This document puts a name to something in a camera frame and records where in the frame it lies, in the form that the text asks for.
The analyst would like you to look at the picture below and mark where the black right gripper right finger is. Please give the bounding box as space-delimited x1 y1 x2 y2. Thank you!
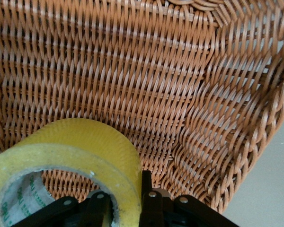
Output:
139 170 240 227

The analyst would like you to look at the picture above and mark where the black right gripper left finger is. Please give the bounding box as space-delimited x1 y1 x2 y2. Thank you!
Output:
14 192 109 227

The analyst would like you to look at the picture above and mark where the yellowish packing tape roll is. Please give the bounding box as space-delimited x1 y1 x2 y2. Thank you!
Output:
0 118 142 227

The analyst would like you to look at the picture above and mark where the brown wicker basket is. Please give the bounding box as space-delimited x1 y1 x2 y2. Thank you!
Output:
0 0 284 227

